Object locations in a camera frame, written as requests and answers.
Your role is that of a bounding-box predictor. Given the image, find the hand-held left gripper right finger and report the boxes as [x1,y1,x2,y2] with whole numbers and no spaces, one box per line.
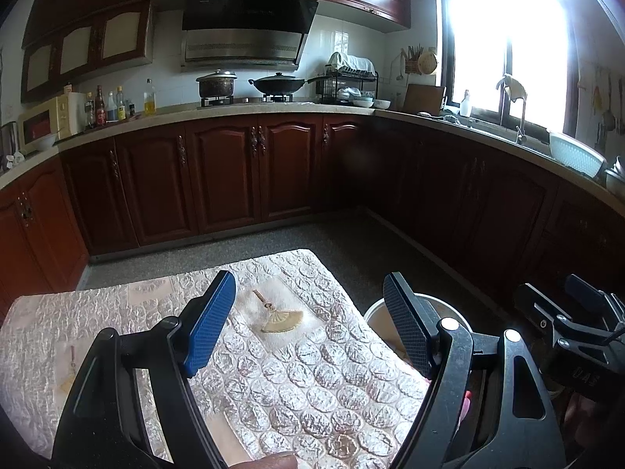
[383,272,567,469]

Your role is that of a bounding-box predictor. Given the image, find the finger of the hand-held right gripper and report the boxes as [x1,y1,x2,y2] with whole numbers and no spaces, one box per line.
[514,283,579,340]
[559,274,625,326]

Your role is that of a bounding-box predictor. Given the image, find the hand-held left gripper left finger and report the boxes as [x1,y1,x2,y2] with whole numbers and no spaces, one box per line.
[51,270,238,469]

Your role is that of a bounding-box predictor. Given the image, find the cream plastic bin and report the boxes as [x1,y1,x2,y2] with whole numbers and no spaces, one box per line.
[364,293,473,383]

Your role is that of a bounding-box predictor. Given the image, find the person's left hand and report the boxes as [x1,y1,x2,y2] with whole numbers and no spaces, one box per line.
[215,451,300,469]

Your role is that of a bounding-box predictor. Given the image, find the white colander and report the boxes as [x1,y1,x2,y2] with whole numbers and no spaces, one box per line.
[548,129,607,178]

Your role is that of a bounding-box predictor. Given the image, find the lower wooden cabinets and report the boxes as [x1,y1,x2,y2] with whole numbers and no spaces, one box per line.
[0,112,625,333]

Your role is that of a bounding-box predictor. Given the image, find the steel faucet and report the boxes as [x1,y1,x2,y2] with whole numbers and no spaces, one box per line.
[496,74,530,146]

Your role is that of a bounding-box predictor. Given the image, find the stone countertop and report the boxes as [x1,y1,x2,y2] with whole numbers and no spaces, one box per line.
[0,100,625,202]

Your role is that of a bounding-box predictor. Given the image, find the gas stove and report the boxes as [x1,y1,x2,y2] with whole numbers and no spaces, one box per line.
[198,94,296,109]

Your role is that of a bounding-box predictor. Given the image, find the wooden cutting board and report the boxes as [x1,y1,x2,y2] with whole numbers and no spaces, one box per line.
[403,84,446,113]

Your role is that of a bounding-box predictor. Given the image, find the steel cooking pot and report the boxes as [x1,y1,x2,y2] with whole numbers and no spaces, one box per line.
[196,69,238,100]

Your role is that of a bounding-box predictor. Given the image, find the black dish rack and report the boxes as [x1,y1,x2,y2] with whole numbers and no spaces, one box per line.
[316,52,380,106]

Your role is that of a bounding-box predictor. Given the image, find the black wok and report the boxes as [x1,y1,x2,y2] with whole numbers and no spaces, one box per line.
[248,72,319,97]

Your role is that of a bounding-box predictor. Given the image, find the cream microwave oven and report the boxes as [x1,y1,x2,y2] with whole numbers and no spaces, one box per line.
[18,93,87,155]

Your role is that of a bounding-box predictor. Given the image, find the utensil holder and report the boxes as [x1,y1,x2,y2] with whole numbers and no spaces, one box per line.
[403,45,423,75]

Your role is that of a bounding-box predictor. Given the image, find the window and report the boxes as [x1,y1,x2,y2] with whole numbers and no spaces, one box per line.
[434,0,583,138]

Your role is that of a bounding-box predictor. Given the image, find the black steel range hood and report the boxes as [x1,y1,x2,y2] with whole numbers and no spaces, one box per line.
[182,0,319,73]

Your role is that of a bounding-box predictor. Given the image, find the glass door wall cabinet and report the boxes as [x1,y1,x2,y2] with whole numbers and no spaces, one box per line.
[22,0,155,104]

